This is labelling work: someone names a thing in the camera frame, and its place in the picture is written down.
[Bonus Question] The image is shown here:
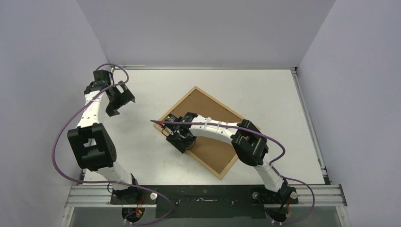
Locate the wooden picture frame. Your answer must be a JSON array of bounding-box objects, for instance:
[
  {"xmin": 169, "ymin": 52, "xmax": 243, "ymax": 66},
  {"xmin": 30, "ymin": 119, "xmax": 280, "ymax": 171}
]
[{"xmin": 159, "ymin": 86, "xmax": 244, "ymax": 180}]

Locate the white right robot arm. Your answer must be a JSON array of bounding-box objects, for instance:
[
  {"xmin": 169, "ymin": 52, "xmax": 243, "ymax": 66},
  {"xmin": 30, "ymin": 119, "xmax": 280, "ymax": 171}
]
[{"xmin": 157, "ymin": 113, "xmax": 287, "ymax": 203}]

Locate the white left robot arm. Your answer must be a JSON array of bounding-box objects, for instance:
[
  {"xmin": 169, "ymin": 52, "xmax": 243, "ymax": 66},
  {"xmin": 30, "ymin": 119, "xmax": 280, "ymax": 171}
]
[{"xmin": 67, "ymin": 70, "xmax": 141, "ymax": 204}]

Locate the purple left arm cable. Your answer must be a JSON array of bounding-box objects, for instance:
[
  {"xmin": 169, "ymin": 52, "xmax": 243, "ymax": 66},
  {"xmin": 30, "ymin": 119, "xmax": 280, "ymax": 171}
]
[{"xmin": 52, "ymin": 63, "xmax": 174, "ymax": 226}]

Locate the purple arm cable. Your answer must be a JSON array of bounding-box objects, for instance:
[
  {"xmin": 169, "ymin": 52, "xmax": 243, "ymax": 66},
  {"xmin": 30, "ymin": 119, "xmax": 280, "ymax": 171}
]
[
  {"xmin": 149, "ymin": 119, "xmax": 316, "ymax": 226},
  {"xmin": 52, "ymin": 63, "xmax": 174, "ymax": 226}
]

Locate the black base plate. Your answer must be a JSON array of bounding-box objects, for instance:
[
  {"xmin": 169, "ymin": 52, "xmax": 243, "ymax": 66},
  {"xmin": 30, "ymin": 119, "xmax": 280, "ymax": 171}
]
[{"xmin": 110, "ymin": 185, "xmax": 298, "ymax": 220}]

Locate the aluminium front rail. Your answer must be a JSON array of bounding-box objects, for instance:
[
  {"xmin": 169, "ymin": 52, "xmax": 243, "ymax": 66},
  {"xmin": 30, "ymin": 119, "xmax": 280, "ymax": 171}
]
[{"xmin": 65, "ymin": 185, "xmax": 348, "ymax": 208}]

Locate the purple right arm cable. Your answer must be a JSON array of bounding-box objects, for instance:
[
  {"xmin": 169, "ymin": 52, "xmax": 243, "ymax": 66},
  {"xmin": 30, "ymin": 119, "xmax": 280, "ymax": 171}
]
[{"xmin": 149, "ymin": 119, "xmax": 316, "ymax": 226}]

